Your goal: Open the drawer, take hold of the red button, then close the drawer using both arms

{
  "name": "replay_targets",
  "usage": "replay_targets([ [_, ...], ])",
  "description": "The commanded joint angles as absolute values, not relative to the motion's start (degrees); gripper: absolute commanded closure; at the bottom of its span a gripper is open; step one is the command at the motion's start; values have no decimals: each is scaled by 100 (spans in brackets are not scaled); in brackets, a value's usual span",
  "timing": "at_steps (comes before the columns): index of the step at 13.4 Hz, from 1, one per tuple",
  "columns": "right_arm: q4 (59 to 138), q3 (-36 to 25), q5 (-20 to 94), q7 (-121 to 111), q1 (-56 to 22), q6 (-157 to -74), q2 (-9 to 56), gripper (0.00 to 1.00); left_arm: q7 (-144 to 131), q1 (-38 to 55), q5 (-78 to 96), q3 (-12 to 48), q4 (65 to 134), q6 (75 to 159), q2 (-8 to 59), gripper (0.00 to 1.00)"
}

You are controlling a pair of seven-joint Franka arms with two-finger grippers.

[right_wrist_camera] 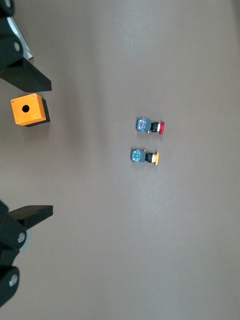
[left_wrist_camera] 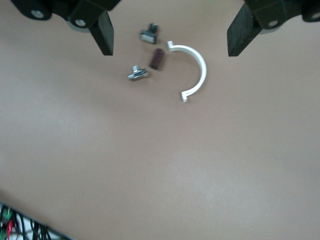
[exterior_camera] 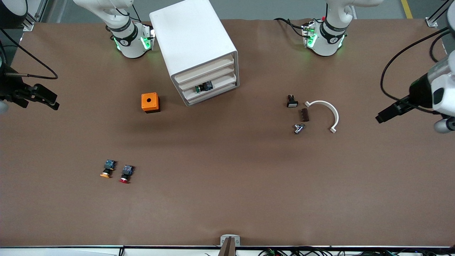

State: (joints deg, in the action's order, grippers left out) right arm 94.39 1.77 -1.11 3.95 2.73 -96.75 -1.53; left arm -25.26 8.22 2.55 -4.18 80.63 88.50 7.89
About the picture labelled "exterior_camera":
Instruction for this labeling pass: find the aluminium frame profile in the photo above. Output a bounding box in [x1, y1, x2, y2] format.
[22, 0, 57, 32]
[425, 0, 455, 28]

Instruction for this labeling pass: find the white drawer cabinet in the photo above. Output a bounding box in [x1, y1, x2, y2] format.
[149, 0, 240, 107]

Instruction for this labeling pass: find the black arm base cable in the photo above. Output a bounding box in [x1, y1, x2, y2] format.
[274, 17, 310, 38]

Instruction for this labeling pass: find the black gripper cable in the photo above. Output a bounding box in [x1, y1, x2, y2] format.
[380, 28, 450, 107]
[0, 28, 59, 80]

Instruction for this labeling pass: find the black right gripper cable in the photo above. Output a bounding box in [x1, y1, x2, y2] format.
[0, 28, 59, 80]

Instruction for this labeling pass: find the cream plastic drawer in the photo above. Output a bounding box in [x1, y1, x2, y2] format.
[184, 78, 238, 106]
[173, 54, 236, 84]
[181, 70, 237, 98]
[177, 62, 236, 91]

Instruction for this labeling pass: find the white curved plastic bracket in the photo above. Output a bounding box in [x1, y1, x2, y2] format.
[305, 100, 339, 134]

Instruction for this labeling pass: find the orange box with hole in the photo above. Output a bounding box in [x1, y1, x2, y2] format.
[141, 92, 161, 113]

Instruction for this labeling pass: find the orange mushroom push button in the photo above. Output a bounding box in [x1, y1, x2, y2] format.
[100, 160, 117, 178]

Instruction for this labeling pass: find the red mushroom push button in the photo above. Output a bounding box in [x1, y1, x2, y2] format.
[119, 164, 135, 184]

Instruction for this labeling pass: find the white table edge rail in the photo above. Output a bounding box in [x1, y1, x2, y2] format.
[0, 245, 455, 256]

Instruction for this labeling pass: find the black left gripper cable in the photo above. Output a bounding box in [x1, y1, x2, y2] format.
[380, 28, 450, 107]

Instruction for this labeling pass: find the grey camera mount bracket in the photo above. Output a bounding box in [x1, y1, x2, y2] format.
[219, 234, 241, 256]

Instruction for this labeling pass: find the green push button switch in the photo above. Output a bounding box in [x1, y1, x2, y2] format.
[194, 81, 213, 94]

